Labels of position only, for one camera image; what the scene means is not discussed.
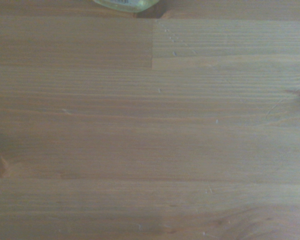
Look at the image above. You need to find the clear yellow-green sanitizer bottle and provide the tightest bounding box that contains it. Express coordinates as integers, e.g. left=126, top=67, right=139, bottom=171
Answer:
left=92, top=0, right=161, bottom=14

